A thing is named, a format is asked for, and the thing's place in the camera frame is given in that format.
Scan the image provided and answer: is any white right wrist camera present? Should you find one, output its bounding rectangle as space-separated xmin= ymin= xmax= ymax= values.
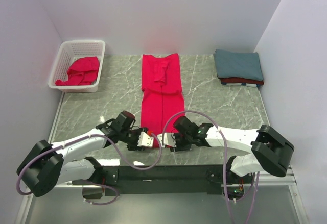
xmin=157 ymin=133 xmax=176 ymax=148

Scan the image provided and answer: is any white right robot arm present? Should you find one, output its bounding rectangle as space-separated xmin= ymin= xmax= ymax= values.
xmin=164 ymin=116 xmax=294 ymax=183

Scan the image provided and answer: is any white plastic laundry basket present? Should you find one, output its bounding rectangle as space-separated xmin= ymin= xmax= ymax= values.
xmin=48 ymin=40 xmax=106 ymax=93

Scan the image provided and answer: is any red t-shirt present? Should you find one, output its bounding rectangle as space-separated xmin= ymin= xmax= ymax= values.
xmin=219 ymin=77 xmax=264 ymax=88
xmin=141 ymin=53 xmax=184 ymax=135
xmin=55 ymin=57 xmax=100 ymax=86

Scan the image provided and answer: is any folded teal t-shirt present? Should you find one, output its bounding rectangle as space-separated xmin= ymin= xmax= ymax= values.
xmin=213 ymin=49 xmax=264 ymax=81

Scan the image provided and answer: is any red t-shirt in basket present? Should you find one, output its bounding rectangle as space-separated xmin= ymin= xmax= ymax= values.
xmin=55 ymin=57 xmax=100 ymax=86

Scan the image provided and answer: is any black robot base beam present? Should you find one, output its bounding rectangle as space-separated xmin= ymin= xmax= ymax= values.
xmin=98 ymin=164 xmax=230 ymax=197

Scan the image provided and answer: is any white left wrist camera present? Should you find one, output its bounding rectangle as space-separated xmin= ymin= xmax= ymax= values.
xmin=137 ymin=132 xmax=154 ymax=148

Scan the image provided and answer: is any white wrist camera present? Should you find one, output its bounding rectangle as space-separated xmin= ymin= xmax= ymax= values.
xmin=157 ymin=133 xmax=176 ymax=148
xmin=137 ymin=132 xmax=154 ymax=148

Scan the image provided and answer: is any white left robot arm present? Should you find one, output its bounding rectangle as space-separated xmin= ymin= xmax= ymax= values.
xmin=16 ymin=111 xmax=148 ymax=197

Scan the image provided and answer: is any folded red t-shirt in stack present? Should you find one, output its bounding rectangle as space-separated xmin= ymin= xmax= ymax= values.
xmin=219 ymin=77 xmax=264 ymax=88

